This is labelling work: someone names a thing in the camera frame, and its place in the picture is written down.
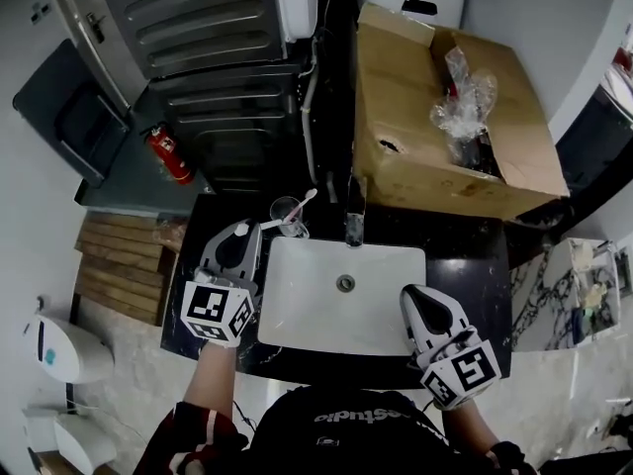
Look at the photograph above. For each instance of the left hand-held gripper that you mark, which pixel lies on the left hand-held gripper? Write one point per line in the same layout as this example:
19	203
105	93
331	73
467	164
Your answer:
212	310

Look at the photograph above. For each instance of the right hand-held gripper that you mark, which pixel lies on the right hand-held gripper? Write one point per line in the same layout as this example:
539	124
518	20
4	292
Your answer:
460	369

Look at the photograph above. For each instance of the pink and white toothbrush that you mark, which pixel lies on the pink and white toothbrush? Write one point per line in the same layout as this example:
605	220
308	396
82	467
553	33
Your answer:
302	205

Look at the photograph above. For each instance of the person's left forearm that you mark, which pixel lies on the person's left forearm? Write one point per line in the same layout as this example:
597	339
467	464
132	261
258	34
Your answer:
210	379

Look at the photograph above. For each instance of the person's right forearm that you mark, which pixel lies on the person's right forearm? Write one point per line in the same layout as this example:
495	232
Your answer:
470	423

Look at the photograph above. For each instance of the clear glass cup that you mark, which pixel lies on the clear glass cup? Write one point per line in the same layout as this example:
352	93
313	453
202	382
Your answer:
284	211

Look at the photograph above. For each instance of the black marble vanity table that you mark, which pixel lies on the black marble vanity table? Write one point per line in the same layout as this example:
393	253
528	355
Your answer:
465	265

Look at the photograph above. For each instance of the metal sink drain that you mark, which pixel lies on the metal sink drain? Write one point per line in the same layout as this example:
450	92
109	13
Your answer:
345	282

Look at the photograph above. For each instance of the chrome faucet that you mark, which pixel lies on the chrome faucet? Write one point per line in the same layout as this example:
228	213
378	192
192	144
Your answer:
355	225

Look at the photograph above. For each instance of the white sink basin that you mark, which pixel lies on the white sink basin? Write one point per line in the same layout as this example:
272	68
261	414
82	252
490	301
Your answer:
316	310

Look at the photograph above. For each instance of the dark steel washing machine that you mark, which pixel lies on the dark steel washing machine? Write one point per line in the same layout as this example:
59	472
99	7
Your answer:
232	131

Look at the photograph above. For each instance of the red fire extinguisher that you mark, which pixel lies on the red fire extinguisher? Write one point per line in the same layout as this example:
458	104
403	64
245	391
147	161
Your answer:
170	156

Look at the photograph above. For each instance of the dark stone platform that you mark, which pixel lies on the dark stone platform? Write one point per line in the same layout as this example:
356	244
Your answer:
133	186

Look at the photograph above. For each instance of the white marble cabinet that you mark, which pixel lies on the white marble cabinet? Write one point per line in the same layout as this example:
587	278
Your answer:
544	305

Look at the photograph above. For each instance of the wooden steps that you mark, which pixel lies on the wooden steps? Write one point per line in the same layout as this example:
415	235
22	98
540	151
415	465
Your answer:
118	270

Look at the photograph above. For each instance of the large cardboard box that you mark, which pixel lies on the large cardboard box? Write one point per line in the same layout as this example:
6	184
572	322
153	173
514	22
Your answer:
405	156

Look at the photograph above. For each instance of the person's black shirt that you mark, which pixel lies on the person's black shirt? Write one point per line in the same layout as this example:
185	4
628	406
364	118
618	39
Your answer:
346	443

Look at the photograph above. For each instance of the crumpled clear plastic wrap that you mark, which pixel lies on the crumpled clear plastic wrap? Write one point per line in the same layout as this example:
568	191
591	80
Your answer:
465	102

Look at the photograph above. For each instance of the dark folding chair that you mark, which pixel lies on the dark folding chair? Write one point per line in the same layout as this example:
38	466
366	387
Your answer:
69	117

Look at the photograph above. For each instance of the person's left jacket sleeve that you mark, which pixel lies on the person's left jacket sleeve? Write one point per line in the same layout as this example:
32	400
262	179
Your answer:
193	438

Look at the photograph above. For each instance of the white bin with blue mark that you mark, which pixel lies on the white bin with blue mark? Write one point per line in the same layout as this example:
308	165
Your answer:
69	349

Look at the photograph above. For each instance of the grey steel washing machine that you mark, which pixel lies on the grey steel washing machine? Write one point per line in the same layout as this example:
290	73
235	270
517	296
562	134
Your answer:
198	18

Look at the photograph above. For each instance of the black tall appliance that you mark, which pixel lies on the black tall appliance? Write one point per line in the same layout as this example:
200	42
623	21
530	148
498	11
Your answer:
593	146

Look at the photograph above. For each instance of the plain white bin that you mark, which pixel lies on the plain white bin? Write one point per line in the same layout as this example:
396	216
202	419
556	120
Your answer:
81	443

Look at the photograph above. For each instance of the wall light switch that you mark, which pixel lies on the wall light switch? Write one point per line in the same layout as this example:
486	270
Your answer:
39	13

